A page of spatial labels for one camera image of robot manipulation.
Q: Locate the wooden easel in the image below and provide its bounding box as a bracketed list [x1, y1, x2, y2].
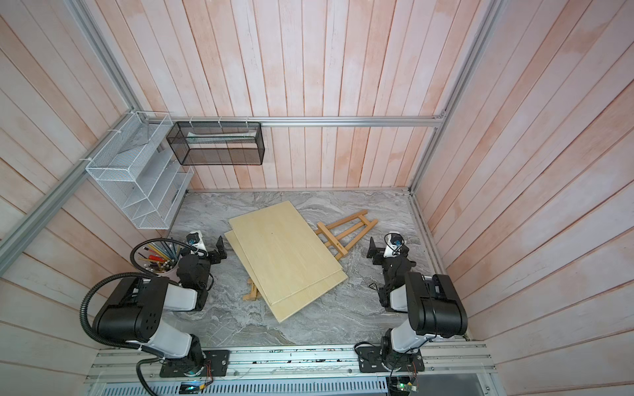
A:
[242, 278, 261, 301]
[315, 210, 378, 260]

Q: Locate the plywood board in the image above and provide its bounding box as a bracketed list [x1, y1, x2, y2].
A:
[225, 231, 348, 323]
[229, 201, 343, 304]

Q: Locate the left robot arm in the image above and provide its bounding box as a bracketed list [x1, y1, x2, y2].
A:
[80, 231, 227, 376]

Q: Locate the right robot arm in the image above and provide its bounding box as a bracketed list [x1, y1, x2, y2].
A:
[355, 233, 468, 372]

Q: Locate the cup of coloured pencils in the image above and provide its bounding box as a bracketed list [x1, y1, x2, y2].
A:
[130, 239, 183, 279]

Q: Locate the black mesh basket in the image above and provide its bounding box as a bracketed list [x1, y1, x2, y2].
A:
[166, 120, 265, 166]

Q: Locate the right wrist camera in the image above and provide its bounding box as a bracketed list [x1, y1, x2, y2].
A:
[383, 232, 409, 257]

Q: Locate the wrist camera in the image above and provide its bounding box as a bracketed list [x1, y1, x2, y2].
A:
[383, 232, 409, 257]
[186, 231, 206, 251]

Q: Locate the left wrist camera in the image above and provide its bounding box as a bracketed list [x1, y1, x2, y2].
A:
[186, 231, 206, 251]

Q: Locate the black corrugated cable conduit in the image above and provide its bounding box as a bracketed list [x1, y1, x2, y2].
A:
[78, 237, 209, 396]

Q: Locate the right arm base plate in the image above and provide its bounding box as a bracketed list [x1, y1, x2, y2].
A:
[353, 343, 425, 374]

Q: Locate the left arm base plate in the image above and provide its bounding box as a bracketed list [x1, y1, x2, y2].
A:
[159, 349, 230, 378]

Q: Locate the white wire mesh shelf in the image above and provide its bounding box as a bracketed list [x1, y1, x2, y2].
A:
[86, 112, 194, 230]

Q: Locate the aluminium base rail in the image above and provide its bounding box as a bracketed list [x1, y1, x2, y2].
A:
[85, 340, 497, 384]

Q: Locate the aluminium frame horizontal bar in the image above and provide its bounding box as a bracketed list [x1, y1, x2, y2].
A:
[170, 115, 444, 128]

